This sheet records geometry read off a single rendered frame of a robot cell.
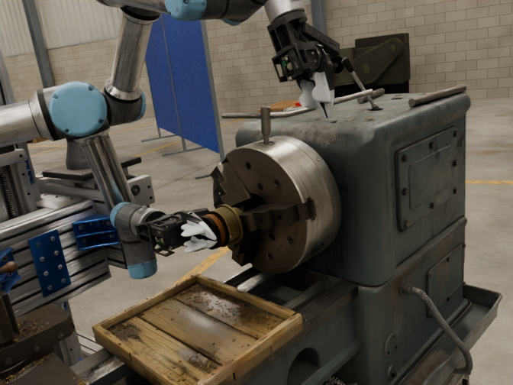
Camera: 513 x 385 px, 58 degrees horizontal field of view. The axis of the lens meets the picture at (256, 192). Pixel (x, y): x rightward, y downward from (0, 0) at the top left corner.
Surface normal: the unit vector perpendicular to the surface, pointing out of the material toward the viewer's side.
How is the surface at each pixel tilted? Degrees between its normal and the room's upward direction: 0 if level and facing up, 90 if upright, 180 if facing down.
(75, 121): 90
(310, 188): 66
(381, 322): 90
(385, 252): 89
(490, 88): 90
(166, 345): 0
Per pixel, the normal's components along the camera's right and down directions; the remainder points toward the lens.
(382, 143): 0.70, 0.11
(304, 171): 0.48, -0.49
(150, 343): -0.12, -0.95
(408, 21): -0.47, 0.30
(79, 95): 0.46, 0.20
